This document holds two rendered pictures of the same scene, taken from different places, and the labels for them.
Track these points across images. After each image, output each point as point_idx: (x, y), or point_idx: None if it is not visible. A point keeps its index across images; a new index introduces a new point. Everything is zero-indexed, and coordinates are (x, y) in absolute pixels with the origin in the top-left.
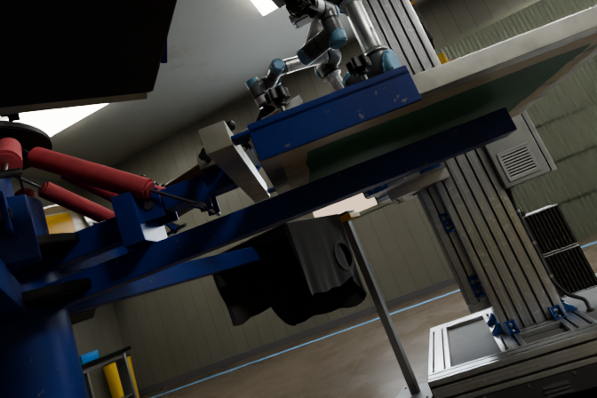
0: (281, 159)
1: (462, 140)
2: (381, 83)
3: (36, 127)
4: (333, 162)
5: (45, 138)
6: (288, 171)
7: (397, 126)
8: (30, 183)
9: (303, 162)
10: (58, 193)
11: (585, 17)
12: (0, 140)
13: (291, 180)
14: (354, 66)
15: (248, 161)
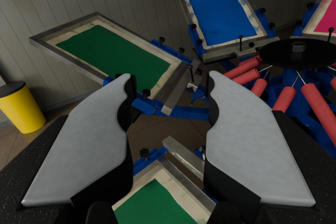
0: (162, 169)
1: None
2: None
3: (276, 63)
4: (167, 216)
5: (285, 68)
6: (176, 185)
7: (123, 223)
8: (330, 72)
9: (165, 186)
10: (334, 89)
11: None
12: (245, 72)
13: (192, 201)
14: None
15: (195, 171)
